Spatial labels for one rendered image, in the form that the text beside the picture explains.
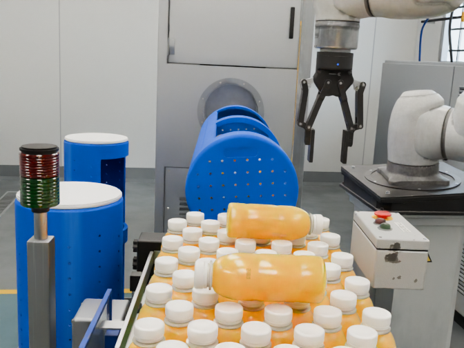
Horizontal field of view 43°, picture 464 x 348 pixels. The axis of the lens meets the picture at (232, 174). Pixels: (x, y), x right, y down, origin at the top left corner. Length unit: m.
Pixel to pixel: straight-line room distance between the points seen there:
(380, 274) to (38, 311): 0.62
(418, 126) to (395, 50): 5.25
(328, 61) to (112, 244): 0.76
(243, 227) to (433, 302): 0.96
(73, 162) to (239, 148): 1.28
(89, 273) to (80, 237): 0.10
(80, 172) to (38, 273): 1.56
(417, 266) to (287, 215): 0.26
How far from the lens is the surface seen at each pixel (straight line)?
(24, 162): 1.00
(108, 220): 1.56
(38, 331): 1.10
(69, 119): 6.58
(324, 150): 6.85
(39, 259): 1.04
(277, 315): 0.81
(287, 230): 1.10
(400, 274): 1.16
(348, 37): 1.21
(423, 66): 3.94
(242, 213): 1.09
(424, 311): 1.92
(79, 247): 1.54
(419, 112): 1.80
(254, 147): 1.44
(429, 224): 1.81
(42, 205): 1.00
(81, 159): 2.57
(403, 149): 1.82
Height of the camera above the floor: 1.42
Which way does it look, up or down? 11 degrees down
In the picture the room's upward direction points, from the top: 3 degrees clockwise
